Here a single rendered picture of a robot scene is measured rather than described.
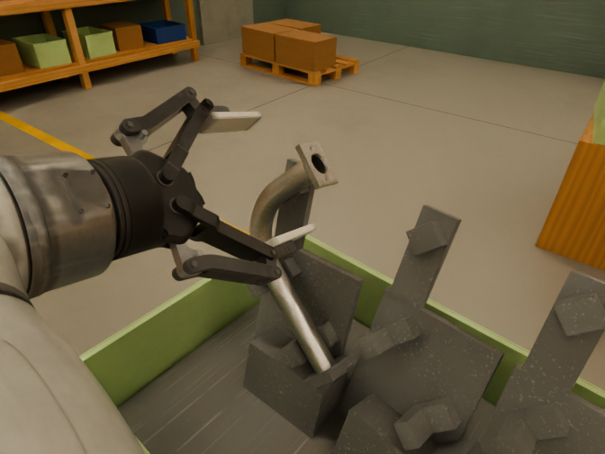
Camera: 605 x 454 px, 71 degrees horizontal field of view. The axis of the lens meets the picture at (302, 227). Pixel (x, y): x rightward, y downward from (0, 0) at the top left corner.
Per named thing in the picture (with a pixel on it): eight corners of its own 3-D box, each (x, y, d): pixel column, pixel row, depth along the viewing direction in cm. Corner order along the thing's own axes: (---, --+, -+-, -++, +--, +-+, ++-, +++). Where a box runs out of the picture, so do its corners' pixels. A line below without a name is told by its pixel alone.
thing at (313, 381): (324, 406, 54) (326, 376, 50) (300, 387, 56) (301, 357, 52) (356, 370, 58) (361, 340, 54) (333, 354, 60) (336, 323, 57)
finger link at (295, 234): (272, 238, 40) (275, 245, 40) (314, 222, 46) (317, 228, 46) (252, 249, 42) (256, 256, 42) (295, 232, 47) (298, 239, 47)
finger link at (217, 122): (198, 134, 43) (195, 127, 43) (247, 131, 48) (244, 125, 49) (214, 118, 41) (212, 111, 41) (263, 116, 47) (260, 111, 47)
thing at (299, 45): (239, 65, 522) (237, 26, 496) (285, 54, 572) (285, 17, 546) (314, 86, 457) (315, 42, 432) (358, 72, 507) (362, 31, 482)
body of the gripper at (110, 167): (135, 248, 28) (237, 219, 35) (84, 132, 28) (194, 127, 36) (93, 283, 32) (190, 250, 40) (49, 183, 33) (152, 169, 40)
